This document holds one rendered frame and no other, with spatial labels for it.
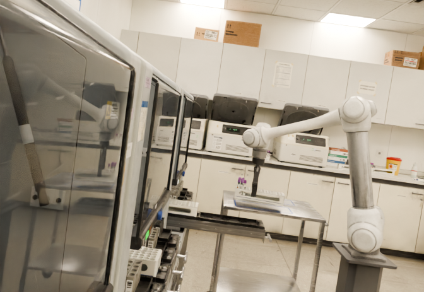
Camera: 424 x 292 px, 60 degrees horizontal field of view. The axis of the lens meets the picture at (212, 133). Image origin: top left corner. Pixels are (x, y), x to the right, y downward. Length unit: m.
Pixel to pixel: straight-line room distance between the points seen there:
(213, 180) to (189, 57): 1.50
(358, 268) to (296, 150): 2.33
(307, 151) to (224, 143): 0.95
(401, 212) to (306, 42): 2.33
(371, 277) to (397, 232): 2.65
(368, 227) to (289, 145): 2.49
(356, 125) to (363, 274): 0.79
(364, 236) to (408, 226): 2.98
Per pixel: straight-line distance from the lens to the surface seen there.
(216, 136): 4.17
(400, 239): 4.87
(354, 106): 1.86
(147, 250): 1.28
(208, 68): 4.48
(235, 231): 1.89
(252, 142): 2.00
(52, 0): 0.77
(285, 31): 4.98
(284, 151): 4.25
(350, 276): 2.19
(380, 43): 5.30
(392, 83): 4.93
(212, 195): 4.25
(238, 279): 2.61
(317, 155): 4.34
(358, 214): 1.92
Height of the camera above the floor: 1.34
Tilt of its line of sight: 3 degrees down
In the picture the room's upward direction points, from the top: 8 degrees clockwise
